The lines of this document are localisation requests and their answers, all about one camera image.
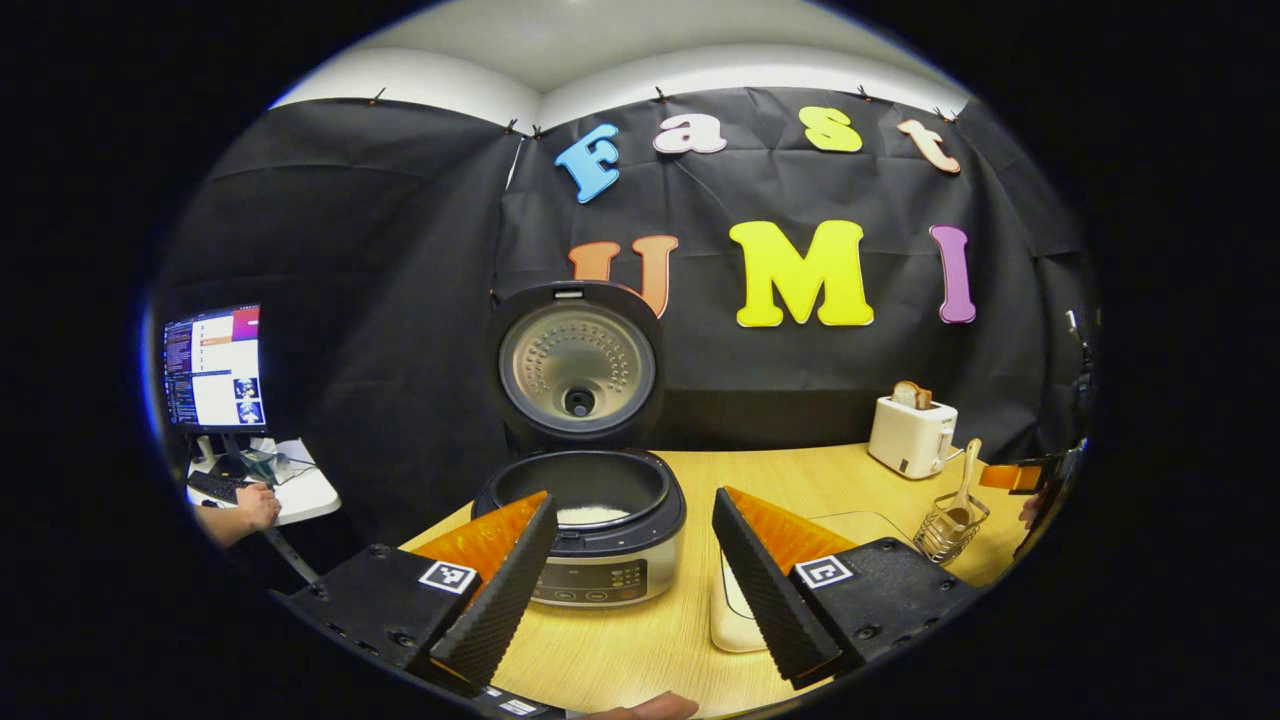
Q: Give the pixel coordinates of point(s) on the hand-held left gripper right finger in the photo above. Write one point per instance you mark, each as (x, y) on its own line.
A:
(765, 600)

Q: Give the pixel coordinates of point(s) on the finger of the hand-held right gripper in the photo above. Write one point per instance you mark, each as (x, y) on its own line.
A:
(1005, 477)

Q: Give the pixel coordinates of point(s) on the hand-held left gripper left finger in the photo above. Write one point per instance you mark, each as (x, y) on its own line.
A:
(500, 600)

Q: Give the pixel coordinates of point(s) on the wooden spoon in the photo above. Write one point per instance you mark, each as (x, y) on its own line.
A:
(968, 470)

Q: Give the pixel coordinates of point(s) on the black silver rice cooker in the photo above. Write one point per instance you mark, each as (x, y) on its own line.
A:
(580, 350)

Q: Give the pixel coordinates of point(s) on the white toaster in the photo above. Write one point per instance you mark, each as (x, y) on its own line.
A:
(905, 440)

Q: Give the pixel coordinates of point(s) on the toast bread slice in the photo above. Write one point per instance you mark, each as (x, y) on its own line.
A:
(910, 395)

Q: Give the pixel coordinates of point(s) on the clear plastic container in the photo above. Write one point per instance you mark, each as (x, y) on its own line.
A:
(870, 525)

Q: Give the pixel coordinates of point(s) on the white side table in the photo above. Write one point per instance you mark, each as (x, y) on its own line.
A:
(310, 495)

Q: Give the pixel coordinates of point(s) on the small teal box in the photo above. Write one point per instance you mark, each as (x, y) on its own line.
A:
(260, 465)

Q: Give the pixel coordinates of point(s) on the black keyboard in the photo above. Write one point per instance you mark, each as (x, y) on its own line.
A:
(218, 486)

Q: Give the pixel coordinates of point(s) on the black backdrop cloth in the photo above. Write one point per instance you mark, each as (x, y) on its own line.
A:
(400, 300)

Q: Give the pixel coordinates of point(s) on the computer monitor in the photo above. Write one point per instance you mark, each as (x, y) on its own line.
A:
(215, 370)

